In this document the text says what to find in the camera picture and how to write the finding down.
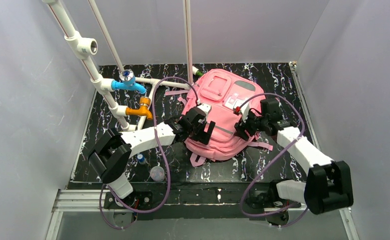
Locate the pink student backpack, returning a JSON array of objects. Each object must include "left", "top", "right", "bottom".
[{"left": 166, "top": 69, "right": 273, "bottom": 167}]

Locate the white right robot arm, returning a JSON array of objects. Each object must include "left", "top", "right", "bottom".
[{"left": 233, "top": 98, "right": 354, "bottom": 215}]

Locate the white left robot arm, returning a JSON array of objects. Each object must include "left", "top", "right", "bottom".
[{"left": 87, "top": 103, "right": 215, "bottom": 199}]

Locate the orange plastic tap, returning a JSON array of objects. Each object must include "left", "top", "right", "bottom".
[{"left": 125, "top": 96, "right": 153, "bottom": 120}]

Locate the clear plastic cup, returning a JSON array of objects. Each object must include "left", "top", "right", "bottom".
[{"left": 150, "top": 166, "right": 166, "bottom": 183}]

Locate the small blue capped bottle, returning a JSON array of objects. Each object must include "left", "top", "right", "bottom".
[{"left": 136, "top": 153, "right": 147, "bottom": 165}]

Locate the blue plastic tap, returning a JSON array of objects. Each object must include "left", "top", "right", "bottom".
[{"left": 111, "top": 69, "right": 147, "bottom": 94}]

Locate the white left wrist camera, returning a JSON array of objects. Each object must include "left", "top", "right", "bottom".
[{"left": 196, "top": 103, "right": 212, "bottom": 118}]

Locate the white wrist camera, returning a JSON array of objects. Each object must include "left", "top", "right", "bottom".
[
  {"left": 196, "top": 103, "right": 212, "bottom": 118},
  {"left": 233, "top": 103, "right": 251, "bottom": 122}
]

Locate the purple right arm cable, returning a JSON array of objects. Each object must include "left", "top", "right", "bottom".
[{"left": 233, "top": 92, "right": 310, "bottom": 229}]

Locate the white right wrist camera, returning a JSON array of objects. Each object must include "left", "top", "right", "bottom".
[{"left": 233, "top": 103, "right": 251, "bottom": 122}]

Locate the black front mounting rail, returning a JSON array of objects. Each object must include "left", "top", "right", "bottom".
[{"left": 92, "top": 180, "right": 328, "bottom": 222}]

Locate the white PVC pipe frame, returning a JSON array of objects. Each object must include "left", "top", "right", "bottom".
[{"left": 43, "top": 0, "right": 187, "bottom": 137}]

